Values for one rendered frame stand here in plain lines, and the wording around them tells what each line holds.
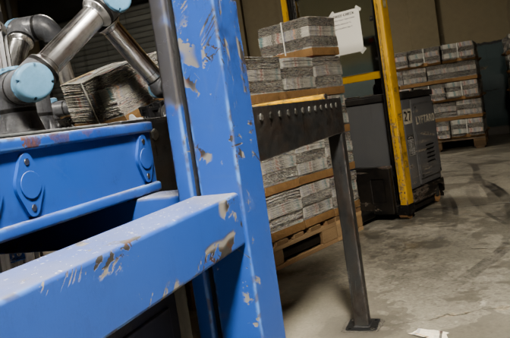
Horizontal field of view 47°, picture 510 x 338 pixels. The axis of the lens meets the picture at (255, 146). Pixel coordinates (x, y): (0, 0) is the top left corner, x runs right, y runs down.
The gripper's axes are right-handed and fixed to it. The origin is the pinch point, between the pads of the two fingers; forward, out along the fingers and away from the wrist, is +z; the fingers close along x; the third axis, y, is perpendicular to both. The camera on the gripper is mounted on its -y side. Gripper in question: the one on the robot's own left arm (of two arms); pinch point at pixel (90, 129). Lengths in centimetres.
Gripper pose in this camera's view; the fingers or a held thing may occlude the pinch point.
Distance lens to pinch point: 277.5
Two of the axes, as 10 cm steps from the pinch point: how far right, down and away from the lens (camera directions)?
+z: 7.5, -0.7, -6.6
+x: 5.7, -4.4, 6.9
